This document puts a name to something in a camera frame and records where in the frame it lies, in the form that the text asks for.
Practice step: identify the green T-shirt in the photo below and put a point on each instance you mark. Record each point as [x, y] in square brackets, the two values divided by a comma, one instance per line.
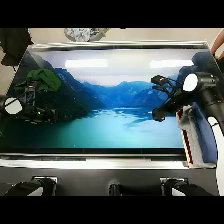
[46, 79]

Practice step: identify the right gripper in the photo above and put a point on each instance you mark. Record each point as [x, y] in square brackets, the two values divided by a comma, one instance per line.
[160, 114]

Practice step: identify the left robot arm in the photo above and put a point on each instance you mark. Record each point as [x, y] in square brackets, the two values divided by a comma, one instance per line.
[40, 115]

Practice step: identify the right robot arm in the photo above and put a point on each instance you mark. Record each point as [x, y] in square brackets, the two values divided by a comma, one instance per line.
[208, 90]

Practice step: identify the grey patterned garment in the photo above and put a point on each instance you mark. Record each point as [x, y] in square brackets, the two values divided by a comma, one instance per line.
[81, 34]

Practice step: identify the person's forearm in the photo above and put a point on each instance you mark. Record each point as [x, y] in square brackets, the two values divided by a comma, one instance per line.
[218, 40]

